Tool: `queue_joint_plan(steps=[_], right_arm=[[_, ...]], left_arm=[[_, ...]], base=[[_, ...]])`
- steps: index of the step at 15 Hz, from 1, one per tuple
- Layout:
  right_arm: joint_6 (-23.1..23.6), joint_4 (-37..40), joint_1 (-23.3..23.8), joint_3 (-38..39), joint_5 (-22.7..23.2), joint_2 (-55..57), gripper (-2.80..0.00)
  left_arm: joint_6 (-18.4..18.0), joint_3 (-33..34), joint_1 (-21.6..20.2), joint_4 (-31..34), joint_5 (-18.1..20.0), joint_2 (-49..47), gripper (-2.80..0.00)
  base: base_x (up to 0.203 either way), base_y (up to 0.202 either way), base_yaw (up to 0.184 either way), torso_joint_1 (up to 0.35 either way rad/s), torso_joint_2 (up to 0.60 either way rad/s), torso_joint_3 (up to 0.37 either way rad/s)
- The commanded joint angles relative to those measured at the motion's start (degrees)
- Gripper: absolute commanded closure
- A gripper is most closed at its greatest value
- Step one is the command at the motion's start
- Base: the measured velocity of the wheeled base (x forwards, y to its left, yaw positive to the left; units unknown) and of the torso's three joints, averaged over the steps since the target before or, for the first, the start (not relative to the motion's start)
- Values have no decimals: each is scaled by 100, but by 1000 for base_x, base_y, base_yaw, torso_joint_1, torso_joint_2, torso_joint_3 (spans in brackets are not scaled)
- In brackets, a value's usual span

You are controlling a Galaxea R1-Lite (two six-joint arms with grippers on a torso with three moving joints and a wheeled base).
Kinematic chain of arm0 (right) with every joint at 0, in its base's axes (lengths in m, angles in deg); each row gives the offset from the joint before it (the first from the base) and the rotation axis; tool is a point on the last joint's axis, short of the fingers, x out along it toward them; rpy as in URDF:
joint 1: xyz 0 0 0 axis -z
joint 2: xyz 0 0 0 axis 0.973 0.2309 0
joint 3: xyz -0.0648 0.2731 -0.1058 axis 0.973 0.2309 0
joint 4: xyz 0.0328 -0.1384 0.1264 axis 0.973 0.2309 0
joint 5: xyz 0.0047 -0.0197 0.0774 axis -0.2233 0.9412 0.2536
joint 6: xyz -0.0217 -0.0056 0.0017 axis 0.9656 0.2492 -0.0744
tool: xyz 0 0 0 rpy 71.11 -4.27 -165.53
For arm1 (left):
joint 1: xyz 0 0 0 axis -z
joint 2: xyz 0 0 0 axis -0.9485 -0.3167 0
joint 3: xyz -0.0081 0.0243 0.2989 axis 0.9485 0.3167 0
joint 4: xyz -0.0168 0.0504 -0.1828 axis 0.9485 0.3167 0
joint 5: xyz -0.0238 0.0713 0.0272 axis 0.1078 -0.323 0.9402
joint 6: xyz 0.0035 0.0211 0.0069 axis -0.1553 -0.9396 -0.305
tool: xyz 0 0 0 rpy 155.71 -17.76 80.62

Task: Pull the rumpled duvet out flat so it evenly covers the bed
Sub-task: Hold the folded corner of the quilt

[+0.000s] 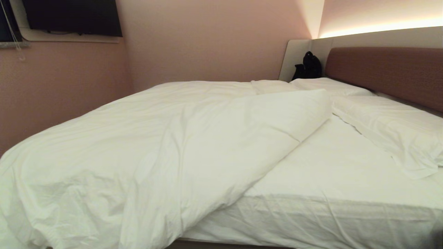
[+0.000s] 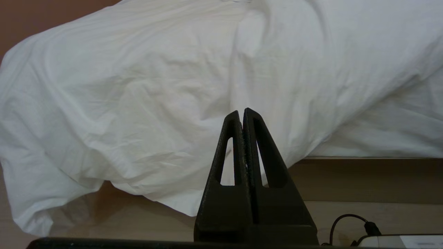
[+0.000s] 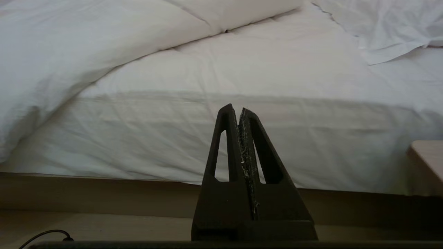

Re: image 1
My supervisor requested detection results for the beige headboard panel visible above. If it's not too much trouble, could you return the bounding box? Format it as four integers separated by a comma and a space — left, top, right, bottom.
278, 26, 443, 83

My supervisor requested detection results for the brown padded headboard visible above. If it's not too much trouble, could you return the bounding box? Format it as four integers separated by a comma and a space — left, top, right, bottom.
325, 47, 443, 113

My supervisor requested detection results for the white duvet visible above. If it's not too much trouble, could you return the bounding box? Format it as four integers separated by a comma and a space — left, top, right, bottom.
0, 80, 333, 249

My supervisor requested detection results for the window blind cord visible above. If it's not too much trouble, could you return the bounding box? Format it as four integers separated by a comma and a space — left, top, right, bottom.
0, 0, 26, 62

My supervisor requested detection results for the large white pillow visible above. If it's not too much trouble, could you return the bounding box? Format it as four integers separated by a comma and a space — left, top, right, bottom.
332, 95, 443, 180

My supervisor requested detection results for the black wall television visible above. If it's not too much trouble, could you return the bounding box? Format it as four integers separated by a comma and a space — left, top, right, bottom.
21, 0, 123, 38

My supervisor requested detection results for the black bag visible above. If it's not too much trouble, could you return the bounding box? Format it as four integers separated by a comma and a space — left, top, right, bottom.
292, 51, 323, 81

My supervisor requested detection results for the white bed sheet mattress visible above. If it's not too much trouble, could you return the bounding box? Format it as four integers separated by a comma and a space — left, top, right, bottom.
180, 114, 443, 249

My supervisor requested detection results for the flat white pillow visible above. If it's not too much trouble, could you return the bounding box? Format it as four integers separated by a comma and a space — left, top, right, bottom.
290, 77, 377, 97

